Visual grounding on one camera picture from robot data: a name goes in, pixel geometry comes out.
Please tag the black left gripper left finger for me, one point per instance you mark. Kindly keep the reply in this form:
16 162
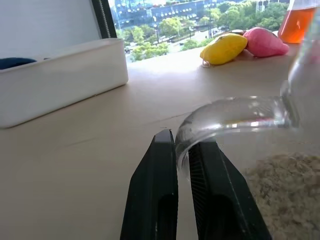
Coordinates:
150 190

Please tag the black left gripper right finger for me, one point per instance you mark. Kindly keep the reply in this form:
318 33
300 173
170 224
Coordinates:
220 197

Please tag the clear glass pitcher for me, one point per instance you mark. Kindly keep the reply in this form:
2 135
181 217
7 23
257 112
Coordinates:
250 117

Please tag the oatmeal flakes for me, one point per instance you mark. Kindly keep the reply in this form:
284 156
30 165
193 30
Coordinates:
287 192

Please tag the white rectangular plastic box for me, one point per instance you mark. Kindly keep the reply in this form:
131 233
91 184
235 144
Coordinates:
62 77

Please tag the yellow plush toy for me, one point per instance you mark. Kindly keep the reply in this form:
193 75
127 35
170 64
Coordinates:
225 48

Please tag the pink plush toy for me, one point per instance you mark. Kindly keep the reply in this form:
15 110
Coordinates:
266 42

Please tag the dark blue cloth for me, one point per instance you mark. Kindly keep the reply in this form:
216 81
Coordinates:
15 62

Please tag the glass flask with orange liquid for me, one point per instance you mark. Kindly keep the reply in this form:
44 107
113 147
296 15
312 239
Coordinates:
295 23

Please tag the black window frame post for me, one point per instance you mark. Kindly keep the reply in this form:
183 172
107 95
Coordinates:
103 18

